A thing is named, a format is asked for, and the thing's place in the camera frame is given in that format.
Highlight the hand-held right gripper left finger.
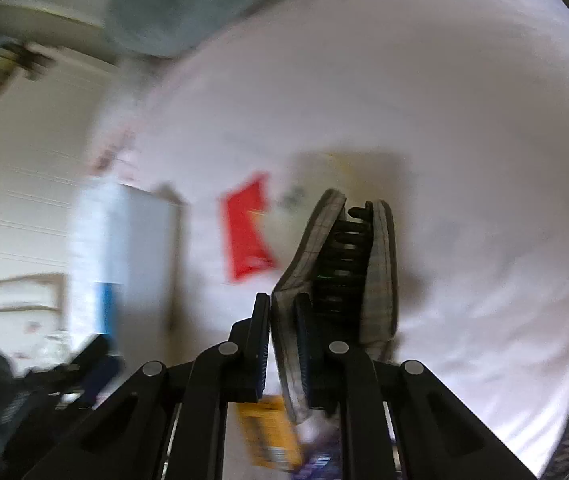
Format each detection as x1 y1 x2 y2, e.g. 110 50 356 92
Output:
22 292 271 480

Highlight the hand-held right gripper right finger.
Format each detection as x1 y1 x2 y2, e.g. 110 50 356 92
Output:
295 292 538 480

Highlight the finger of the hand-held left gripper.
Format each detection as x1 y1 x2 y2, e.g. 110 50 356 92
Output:
29 332 125 411

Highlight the plaid hair claw clip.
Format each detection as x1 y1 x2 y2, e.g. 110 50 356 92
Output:
270 189 399 423

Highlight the red snack packet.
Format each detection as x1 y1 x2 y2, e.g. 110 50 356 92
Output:
220 172 278 282

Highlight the white storage box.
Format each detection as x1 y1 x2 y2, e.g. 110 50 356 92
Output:
67 182 185 341

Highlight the yellow packet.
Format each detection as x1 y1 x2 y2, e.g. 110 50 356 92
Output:
234 395 303 471

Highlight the floral pillow with pink frill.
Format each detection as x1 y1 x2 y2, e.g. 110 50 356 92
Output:
87 75 165 186

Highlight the cream bed headboard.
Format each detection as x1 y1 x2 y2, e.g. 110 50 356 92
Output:
0 2 115 286

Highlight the pink bed sheet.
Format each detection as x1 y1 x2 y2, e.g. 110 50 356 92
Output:
84 0 569 480

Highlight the long grey pillow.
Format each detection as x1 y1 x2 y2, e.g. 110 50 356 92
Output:
104 0 465 58

